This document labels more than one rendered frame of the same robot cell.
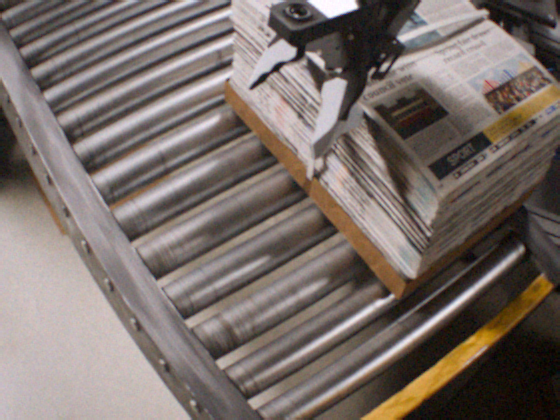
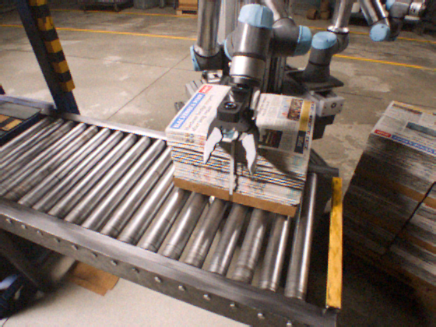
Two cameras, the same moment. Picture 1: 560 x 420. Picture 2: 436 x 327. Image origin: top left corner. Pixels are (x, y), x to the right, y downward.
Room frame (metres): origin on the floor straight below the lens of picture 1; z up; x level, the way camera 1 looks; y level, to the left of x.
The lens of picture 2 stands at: (0.12, 0.24, 1.42)
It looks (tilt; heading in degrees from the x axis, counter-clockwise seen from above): 41 degrees down; 335
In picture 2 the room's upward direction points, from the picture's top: straight up
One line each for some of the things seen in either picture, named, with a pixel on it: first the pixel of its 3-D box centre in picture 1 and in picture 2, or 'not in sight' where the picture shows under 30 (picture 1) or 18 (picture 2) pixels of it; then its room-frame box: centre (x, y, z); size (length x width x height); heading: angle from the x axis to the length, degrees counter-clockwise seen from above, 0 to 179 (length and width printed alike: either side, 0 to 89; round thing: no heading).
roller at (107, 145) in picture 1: (206, 95); (163, 190); (0.75, 0.14, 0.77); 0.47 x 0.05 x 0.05; 135
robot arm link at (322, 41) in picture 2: not in sight; (323, 47); (1.19, -0.88, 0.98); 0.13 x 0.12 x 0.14; 108
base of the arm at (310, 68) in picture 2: not in sight; (317, 68); (1.18, -0.88, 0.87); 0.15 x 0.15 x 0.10
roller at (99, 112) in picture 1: (184, 70); (146, 185); (0.80, 0.18, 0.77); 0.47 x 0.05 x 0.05; 135
